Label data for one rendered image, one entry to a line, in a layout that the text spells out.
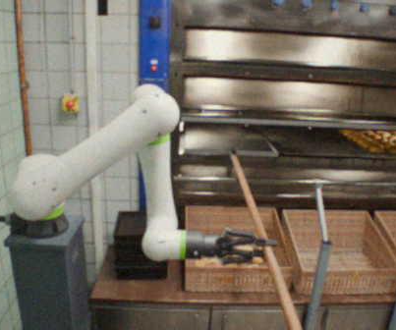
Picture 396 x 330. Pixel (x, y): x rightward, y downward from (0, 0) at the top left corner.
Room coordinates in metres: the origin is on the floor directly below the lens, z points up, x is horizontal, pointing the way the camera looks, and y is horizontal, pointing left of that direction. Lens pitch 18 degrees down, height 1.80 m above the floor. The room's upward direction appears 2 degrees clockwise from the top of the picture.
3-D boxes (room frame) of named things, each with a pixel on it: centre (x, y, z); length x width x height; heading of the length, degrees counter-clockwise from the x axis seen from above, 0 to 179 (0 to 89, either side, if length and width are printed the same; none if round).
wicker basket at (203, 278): (1.81, -0.26, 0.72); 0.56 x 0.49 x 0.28; 92
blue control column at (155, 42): (2.98, 0.25, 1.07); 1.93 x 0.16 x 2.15; 2
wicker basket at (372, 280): (1.81, -0.85, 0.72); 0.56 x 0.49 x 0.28; 92
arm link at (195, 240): (1.04, -0.02, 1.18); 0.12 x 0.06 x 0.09; 1
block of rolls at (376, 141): (2.53, -1.40, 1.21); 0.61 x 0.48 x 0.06; 2
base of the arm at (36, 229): (1.06, 0.53, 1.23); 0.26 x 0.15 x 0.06; 90
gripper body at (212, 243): (1.04, -0.10, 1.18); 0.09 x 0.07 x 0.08; 91
